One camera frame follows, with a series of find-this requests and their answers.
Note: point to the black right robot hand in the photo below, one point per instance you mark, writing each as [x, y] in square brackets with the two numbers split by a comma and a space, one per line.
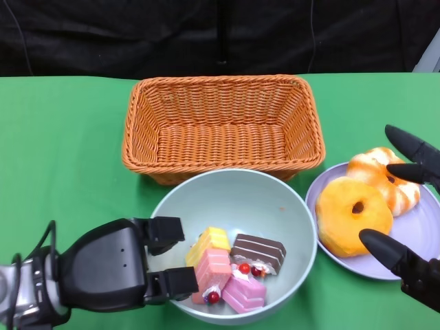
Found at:
[412, 271]

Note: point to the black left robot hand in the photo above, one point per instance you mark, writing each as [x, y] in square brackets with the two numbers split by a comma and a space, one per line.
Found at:
[103, 264]

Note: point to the yellow layered cake slice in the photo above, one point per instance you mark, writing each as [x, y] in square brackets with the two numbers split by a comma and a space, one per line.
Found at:
[209, 244]

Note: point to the salmon pink layered cake slice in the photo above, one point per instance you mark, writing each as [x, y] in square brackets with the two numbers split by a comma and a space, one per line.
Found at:
[213, 271]

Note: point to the magenta pink layered cake slice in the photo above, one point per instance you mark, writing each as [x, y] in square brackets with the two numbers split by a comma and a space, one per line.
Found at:
[244, 294]

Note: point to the pale green bowl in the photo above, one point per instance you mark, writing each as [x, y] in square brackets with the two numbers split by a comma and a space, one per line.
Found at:
[233, 199]

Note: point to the chocolate brown layered cake slice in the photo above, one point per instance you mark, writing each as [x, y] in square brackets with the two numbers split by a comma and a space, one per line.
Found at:
[258, 252]

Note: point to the lavender round plate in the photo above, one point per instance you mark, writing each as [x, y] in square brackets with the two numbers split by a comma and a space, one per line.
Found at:
[412, 247]

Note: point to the orange wicker basket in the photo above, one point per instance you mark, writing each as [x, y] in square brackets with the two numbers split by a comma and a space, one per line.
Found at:
[220, 137]

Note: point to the green tablecloth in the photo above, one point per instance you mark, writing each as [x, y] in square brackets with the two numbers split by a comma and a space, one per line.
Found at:
[68, 137]

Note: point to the black backdrop curtain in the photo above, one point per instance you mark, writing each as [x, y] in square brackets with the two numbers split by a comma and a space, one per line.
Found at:
[103, 38]

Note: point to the black vertical pole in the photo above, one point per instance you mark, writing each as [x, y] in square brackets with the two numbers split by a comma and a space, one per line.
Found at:
[221, 34]

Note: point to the white metal frame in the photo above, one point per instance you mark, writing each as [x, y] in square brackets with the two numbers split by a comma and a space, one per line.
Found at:
[429, 51]

